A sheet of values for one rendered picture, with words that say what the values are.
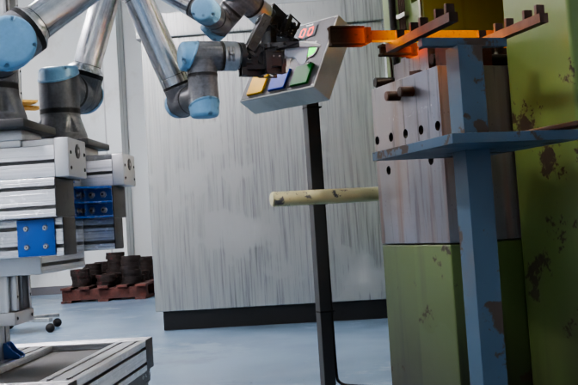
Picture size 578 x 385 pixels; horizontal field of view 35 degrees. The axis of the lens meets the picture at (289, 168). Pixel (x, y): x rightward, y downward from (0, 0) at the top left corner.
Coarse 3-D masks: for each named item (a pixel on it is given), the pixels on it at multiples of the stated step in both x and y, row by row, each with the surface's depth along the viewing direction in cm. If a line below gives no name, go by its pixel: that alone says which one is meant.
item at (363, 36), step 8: (336, 32) 206; (344, 32) 206; (352, 32) 207; (360, 32) 207; (368, 32) 206; (376, 32) 207; (384, 32) 208; (392, 32) 208; (408, 32) 209; (440, 32) 212; (448, 32) 212; (456, 32) 213; (464, 32) 213; (472, 32) 214; (488, 32) 215; (336, 40) 205; (344, 40) 206; (352, 40) 206; (360, 40) 207; (368, 40) 206; (376, 40) 208; (384, 40) 209
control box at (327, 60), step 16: (336, 16) 290; (320, 32) 292; (320, 48) 287; (336, 48) 288; (320, 64) 283; (336, 64) 288; (288, 80) 290; (320, 80) 281; (256, 96) 297; (272, 96) 293; (288, 96) 289; (304, 96) 286; (320, 96) 283; (256, 112) 305
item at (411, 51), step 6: (384, 48) 247; (408, 48) 249; (414, 48) 248; (378, 54) 248; (384, 54) 246; (390, 54) 246; (396, 54) 247; (402, 54) 248; (408, 54) 248; (414, 54) 248
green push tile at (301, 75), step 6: (300, 66) 288; (306, 66) 286; (312, 66) 284; (294, 72) 288; (300, 72) 286; (306, 72) 284; (294, 78) 287; (300, 78) 284; (306, 78) 282; (294, 84) 285; (300, 84) 284
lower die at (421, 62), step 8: (424, 48) 245; (432, 48) 244; (504, 48) 252; (416, 56) 249; (424, 56) 245; (400, 64) 258; (408, 64) 254; (416, 64) 249; (424, 64) 245; (400, 72) 258; (408, 72) 254
